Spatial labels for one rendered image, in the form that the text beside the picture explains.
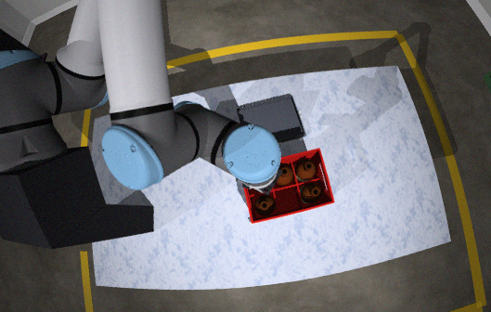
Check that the orange-brown bottle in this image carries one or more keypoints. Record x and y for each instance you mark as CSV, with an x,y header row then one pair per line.
x,y
304,170
286,177

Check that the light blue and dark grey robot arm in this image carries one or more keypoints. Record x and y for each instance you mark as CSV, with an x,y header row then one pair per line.
x,y
146,141

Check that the red crate with dividers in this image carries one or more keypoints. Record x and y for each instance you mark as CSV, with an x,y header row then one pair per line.
x,y
288,199

